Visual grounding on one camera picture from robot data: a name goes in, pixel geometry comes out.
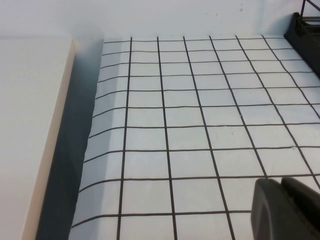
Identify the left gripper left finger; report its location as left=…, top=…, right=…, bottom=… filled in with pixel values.
left=250, top=177, right=320, bottom=240

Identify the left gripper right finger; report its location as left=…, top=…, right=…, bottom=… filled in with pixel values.
left=281, top=176, right=320, bottom=212

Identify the white grid-pattern table mat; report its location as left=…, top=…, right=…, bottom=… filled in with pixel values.
left=68, top=34, right=320, bottom=240

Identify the black wire dish rack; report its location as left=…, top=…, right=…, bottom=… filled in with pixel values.
left=298, top=0, right=320, bottom=29

